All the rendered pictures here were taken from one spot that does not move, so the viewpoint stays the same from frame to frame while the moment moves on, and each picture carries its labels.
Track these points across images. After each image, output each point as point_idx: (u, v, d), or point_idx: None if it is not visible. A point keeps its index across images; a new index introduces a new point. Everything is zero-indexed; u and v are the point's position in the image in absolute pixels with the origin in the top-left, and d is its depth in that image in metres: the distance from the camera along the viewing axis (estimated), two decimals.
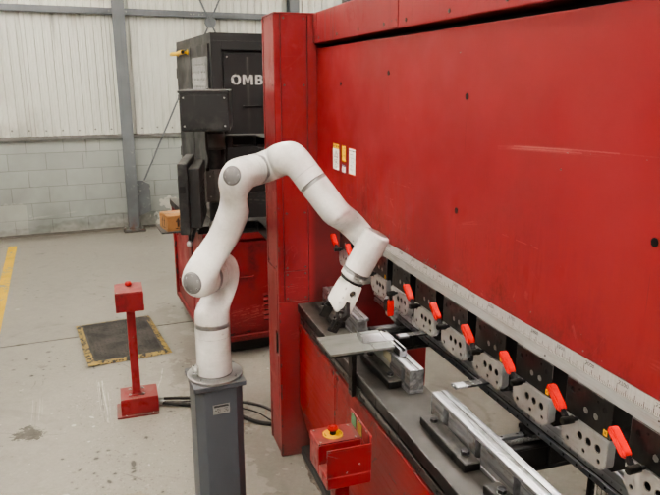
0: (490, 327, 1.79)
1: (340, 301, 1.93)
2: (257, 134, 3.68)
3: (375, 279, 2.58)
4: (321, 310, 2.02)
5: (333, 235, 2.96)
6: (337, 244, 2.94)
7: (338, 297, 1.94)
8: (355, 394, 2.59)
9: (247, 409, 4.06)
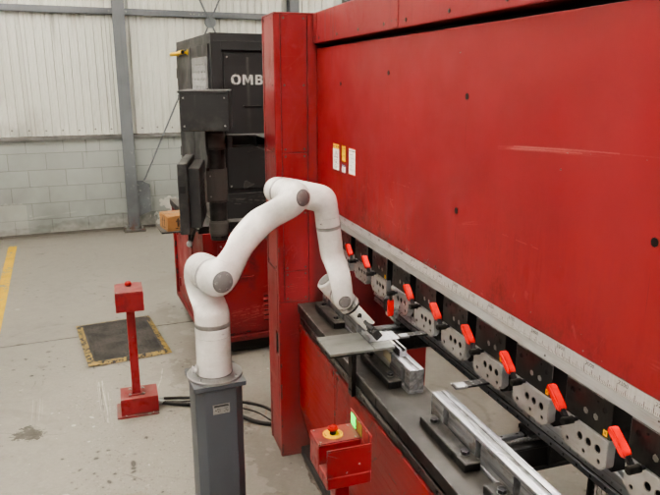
0: (490, 327, 1.79)
1: (359, 325, 2.51)
2: (257, 134, 3.68)
3: (375, 279, 2.58)
4: (368, 332, 2.61)
5: None
6: None
7: (357, 323, 2.53)
8: (355, 394, 2.59)
9: (247, 409, 4.06)
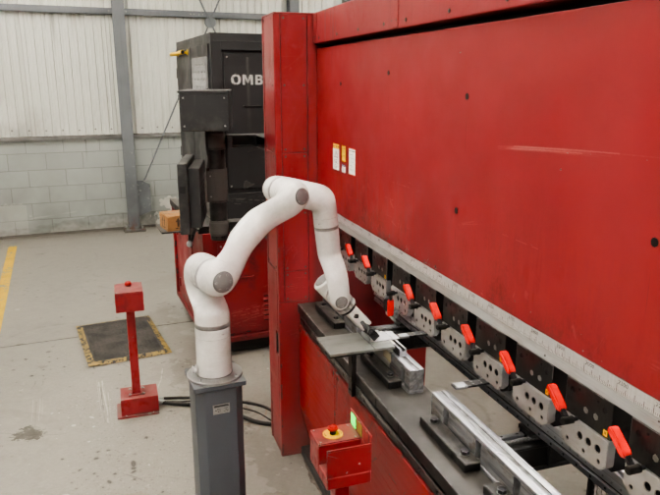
0: (490, 327, 1.79)
1: (357, 325, 2.51)
2: (257, 134, 3.68)
3: (375, 279, 2.58)
4: (365, 332, 2.61)
5: None
6: None
7: (355, 323, 2.52)
8: (355, 394, 2.59)
9: (247, 409, 4.06)
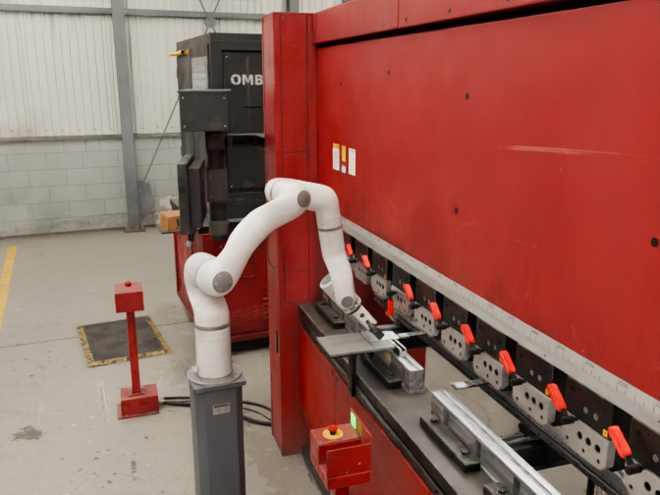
0: (490, 327, 1.79)
1: (362, 324, 2.52)
2: (257, 134, 3.68)
3: (375, 279, 2.58)
4: (370, 332, 2.61)
5: None
6: None
7: (359, 322, 2.53)
8: (355, 394, 2.59)
9: (247, 409, 4.06)
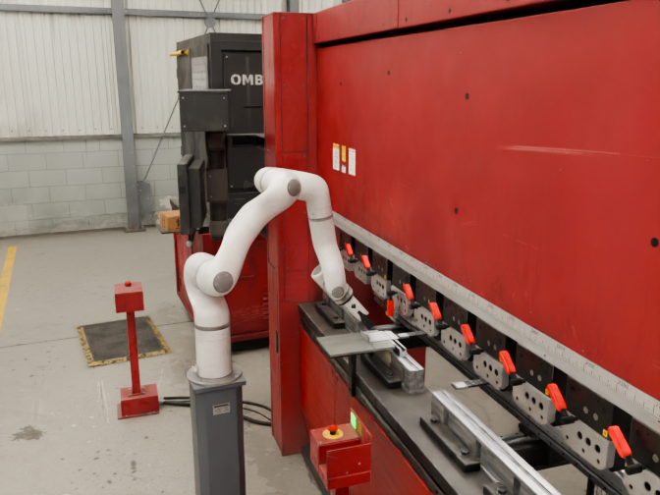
0: (490, 327, 1.79)
1: (354, 315, 2.49)
2: (257, 134, 3.68)
3: (375, 279, 2.58)
4: (365, 326, 2.57)
5: None
6: (337, 244, 2.94)
7: (352, 313, 2.51)
8: (355, 394, 2.59)
9: (247, 409, 4.06)
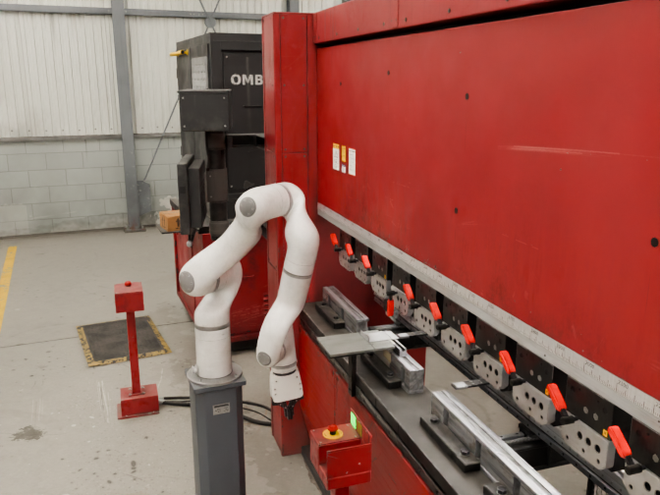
0: (490, 327, 1.79)
1: (300, 387, 2.09)
2: (257, 134, 3.68)
3: (375, 279, 2.58)
4: (289, 414, 2.10)
5: (333, 235, 2.96)
6: (337, 244, 2.94)
7: (294, 388, 2.08)
8: (355, 394, 2.59)
9: (247, 409, 4.06)
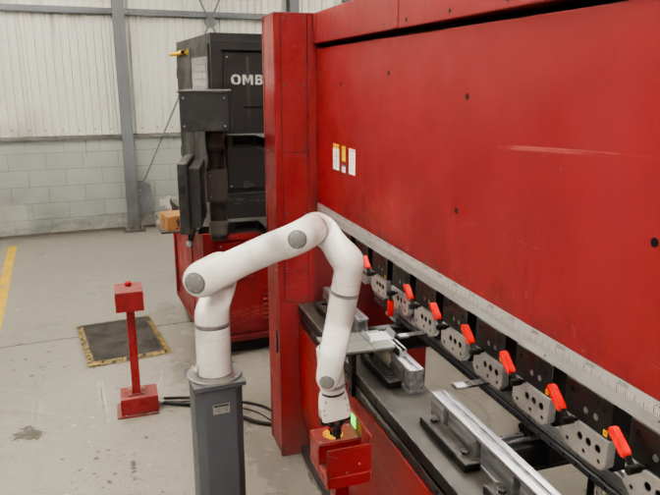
0: (490, 327, 1.79)
1: (348, 409, 2.16)
2: (257, 134, 3.68)
3: (375, 279, 2.58)
4: (337, 435, 2.18)
5: None
6: None
7: (343, 409, 2.15)
8: (355, 394, 2.59)
9: (247, 409, 4.06)
